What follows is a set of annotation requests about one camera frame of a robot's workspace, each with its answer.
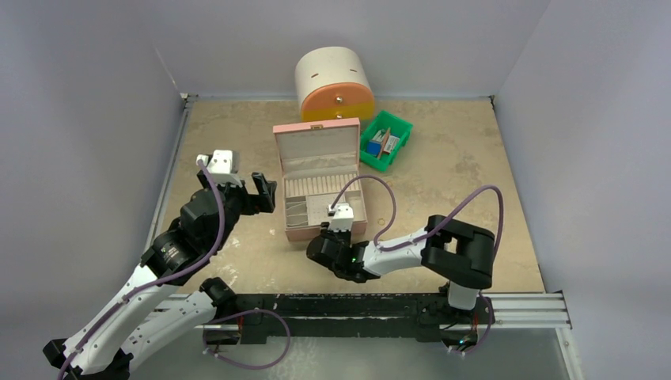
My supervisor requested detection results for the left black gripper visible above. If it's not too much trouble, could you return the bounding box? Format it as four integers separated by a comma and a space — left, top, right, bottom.
199, 169, 275, 251

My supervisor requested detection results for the pink jewelry box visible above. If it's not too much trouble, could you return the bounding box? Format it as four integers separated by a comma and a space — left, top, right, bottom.
272, 118, 368, 241

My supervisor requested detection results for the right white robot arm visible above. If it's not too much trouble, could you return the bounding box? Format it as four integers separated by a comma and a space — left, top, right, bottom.
306, 215, 500, 322

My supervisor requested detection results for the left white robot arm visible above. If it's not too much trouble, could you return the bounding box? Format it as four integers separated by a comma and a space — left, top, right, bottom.
43, 169, 278, 379

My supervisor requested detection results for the blue box in bin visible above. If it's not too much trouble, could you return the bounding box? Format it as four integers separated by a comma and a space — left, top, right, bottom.
366, 140, 382, 157

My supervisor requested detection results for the cream orange drawer cabinet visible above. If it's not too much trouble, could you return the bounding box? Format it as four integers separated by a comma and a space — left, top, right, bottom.
294, 46, 374, 122

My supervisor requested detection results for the red white small box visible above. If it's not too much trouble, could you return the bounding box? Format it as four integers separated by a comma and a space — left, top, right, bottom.
384, 135, 400, 154

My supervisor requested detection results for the green plastic bin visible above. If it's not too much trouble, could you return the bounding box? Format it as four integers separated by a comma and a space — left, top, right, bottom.
359, 111, 413, 172

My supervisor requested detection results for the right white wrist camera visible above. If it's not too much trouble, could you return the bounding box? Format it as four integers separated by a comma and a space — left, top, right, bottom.
327, 203, 354, 233

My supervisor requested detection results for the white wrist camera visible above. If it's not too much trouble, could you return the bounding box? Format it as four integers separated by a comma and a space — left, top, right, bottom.
196, 150, 243, 187
327, 203, 354, 233

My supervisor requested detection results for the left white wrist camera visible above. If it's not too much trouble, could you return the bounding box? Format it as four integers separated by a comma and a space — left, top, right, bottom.
196, 150, 243, 187

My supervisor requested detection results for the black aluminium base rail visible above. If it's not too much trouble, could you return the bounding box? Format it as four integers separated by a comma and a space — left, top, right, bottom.
203, 292, 571, 351

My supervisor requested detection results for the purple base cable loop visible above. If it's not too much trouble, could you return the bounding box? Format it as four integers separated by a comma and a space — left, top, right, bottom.
201, 308, 292, 371

